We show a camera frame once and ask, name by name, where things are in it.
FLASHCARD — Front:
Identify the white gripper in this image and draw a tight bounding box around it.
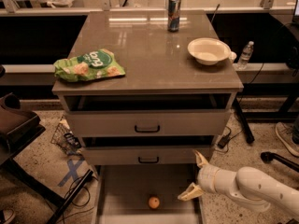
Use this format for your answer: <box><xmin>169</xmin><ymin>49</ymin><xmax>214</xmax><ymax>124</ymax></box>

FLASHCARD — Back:
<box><xmin>178</xmin><ymin>150</ymin><xmax>237</xmax><ymax>202</ymax></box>

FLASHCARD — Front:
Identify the orange fruit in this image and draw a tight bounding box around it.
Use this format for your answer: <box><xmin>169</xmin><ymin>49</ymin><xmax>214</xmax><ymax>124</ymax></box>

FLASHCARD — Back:
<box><xmin>148</xmin><ymin>196</ymin><xmax>160</xmax><ymax>209</ymax></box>

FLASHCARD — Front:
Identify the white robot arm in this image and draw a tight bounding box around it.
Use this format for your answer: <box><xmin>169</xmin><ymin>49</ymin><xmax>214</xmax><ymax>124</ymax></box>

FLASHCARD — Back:
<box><xmin>178</xmin><ymin>150</ymin><xmax>299</xmax><ymax>221</ymax></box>

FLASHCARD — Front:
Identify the open bottom drawer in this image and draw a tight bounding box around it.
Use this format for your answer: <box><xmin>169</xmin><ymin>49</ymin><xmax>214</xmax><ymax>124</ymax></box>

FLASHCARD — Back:
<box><xmin>92</xmin><ymin>164</ymin><xmax>204</xmax><ymax>224</ymax></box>

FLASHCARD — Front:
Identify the grey drawer cabinet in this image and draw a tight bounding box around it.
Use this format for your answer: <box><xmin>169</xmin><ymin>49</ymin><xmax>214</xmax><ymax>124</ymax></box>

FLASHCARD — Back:
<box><xmin>51</xmin><ymin>10</ymin><xmax>244</xmax><ymax>224</ymax></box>

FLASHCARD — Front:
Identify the black power adapter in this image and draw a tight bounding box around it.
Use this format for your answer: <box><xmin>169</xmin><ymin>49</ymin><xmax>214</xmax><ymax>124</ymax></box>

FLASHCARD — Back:
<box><xmin>217</xmin><ymin>135</ymin><xmax>230</xmax><ymax>148</ymax></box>

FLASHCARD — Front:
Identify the black stand leg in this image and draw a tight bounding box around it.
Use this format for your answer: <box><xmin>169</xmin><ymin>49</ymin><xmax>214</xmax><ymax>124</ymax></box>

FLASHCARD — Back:
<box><xmin>233</xmin><ymin>99</ymin><xmax>254</xmax><ymax>144</ymax></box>

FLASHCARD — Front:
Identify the black chair leg base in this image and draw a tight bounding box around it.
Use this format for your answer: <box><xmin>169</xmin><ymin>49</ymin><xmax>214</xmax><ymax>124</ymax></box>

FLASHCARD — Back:
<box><xmin>260</xmin><ymin>151</ymin><xmax>299</xmax><ymax>173</ymax></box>

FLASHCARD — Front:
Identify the grey sneaker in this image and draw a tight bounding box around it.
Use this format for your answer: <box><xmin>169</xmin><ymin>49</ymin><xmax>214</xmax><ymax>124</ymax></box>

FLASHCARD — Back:
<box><xmin>275</xmin><ymin>122</ymin><xmax>299</xmax><ymax>157</ymax></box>

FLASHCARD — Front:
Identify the white bowl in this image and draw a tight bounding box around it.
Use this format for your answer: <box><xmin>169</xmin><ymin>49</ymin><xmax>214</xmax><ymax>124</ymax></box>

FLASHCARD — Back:
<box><xmin>188</xmin><ymin>38</ymin><xmax>231</xmax><ymax>65</ymax></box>

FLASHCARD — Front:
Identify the clear plastic water bottle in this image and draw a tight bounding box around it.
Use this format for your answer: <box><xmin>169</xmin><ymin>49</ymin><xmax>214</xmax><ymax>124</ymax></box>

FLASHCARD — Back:
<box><xmin>236</xmin><ymin>41</ymin><xmax>254</xmax><ymax>70</ymax></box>

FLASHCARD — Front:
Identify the green chip bag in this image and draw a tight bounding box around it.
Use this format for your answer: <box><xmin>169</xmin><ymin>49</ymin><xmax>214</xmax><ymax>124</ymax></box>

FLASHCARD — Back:
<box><xmin>54</xmin><ymin>49</ymin><xmax>125</xmax><ymax>82</ymax></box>

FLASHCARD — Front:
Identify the energy drink can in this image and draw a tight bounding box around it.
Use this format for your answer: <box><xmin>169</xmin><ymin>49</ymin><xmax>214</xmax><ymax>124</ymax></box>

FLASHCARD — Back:
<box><xmin>167</xmin><ymin>0</ymin><xmax>181</xmax><ymax>32</ymax></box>

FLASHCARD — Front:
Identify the middle drawer with black handle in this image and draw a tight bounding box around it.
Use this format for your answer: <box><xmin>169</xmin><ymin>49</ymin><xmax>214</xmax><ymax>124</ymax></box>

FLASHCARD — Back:
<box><xmin>81</xmin><ymin>145</ymin><xmax>213</xmax><ymax>165</ymax></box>

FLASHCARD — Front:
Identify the drawer with black handle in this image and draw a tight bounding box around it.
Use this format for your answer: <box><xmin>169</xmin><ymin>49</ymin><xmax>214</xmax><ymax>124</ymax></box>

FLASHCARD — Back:
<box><xmin>81</xmin><ymin>145</ymin><xmax>213</xmax><ymax>165</ymax></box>
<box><xmin>65</xmin><ymin>111</ymin><xmax>231</xmax><ymax>137</ymax></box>

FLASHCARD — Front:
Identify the top drawer with black handle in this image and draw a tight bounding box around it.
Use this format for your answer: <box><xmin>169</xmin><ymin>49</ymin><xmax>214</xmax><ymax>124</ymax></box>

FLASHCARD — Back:
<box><xmin>65</xmin><ymin>111</ymin><xmax>231</xmax><ymax>137</ymax></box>

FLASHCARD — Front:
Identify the wire basket on floor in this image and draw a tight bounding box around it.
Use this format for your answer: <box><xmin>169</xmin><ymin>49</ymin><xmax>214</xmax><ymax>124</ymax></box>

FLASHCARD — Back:
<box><xmin>50</xmin><ymin>117</ymin><xmax>81</xmax><ymax>156</ymax></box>

